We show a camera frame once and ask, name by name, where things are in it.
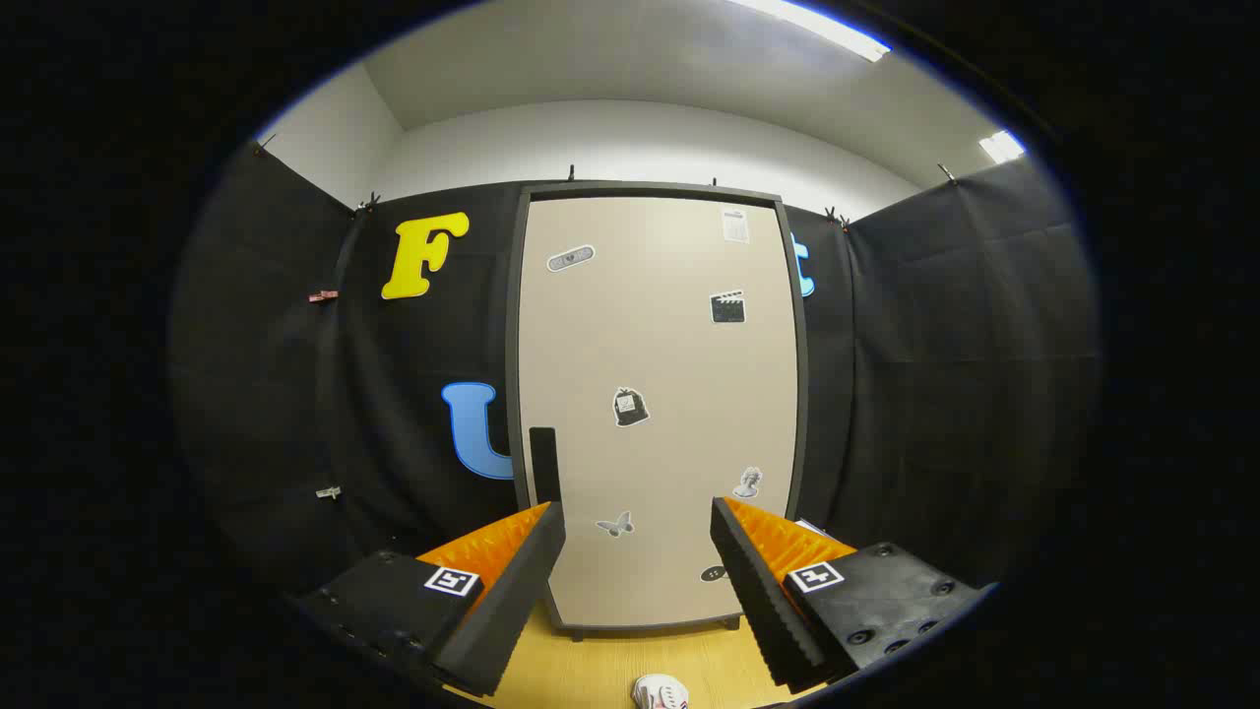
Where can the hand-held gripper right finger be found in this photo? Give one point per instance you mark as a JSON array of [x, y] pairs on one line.
[[753, 591]]

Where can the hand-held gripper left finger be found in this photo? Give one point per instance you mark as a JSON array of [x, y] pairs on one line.
[[527, 591]]

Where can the white canvas shoe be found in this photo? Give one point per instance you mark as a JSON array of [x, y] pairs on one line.
[[660, 692]]

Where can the grey shoe cabinet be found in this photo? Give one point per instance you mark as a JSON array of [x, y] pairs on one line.
[[512, 394]]

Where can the beige shoe cabinet door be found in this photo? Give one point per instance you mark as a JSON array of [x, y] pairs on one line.
[[660, 345]]

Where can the silver cloth clip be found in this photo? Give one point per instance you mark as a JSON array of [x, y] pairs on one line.
[[328, 491]]

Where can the black backdrop cloth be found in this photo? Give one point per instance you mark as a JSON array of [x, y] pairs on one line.
[[935, 394]]

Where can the row of black cloth clips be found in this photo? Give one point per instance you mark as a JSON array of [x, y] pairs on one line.
[[369, 204]]

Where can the small ceiling light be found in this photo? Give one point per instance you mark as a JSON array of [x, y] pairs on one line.
[[1002, 147]]

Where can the long ceiling light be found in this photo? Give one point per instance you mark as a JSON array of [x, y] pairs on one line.
[[817, 28]]

